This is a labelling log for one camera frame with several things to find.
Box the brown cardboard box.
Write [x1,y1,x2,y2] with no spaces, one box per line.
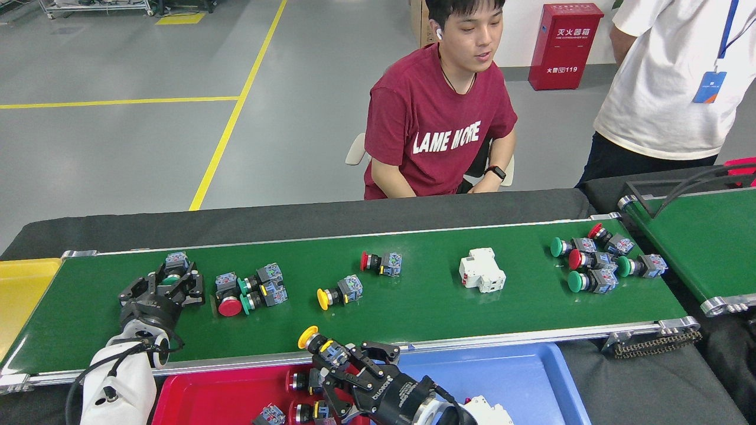
[410,0,441,48]

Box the red fire extinguisher box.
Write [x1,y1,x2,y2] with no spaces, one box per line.
[528,3,604,91]

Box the seated person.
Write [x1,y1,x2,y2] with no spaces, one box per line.
[363,0,519,200]

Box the white office chair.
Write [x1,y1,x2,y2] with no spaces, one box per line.
[346,133,514,195]

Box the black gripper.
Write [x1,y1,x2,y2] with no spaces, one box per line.
[319,341,448,425]
[118,269,205,332]

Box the yellow plastic tray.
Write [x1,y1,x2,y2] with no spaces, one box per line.
[0,258,63,361]

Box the blue lanyard with badge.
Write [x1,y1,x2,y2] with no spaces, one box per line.
[692,0,756,104]

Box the seated person's left hand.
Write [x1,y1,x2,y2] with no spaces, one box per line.
[467,176,503,194]

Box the short green conveyor belt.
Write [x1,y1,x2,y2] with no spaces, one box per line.
[617,188,756,318]

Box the black table cloth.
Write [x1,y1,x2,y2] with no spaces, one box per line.
[0,164,756,425]

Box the standing person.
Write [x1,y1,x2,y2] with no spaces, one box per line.
[576,0,756,188]

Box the long green conveyor belt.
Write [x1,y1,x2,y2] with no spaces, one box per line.
[0,212,703,395]

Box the blue plastic tray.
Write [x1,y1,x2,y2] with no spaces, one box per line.
[369,342,591,425]

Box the yellow push button switch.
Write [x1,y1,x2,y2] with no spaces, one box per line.
[298,326,350,371]
[317,274,363,311]

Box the metal cart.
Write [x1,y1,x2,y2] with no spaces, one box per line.
[38,0,155,19]

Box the black cable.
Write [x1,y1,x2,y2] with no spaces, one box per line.
[667,162,756,197]
[653,173,756,216]

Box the red plastic crate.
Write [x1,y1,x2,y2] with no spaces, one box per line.
[724,157,756,188]

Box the red plastic tray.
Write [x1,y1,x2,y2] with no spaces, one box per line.
[151,363,379,425]

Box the black drive chain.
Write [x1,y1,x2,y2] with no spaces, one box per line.
[605,331,703,359]

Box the red push button switch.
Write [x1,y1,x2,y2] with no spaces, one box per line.
[568,249,618,272]
[289,400,337,425]
[285,369,324,395]
[588,223,635,256]
[360,251,403,277]
[214,272,243,318]
[253,404,286,425]

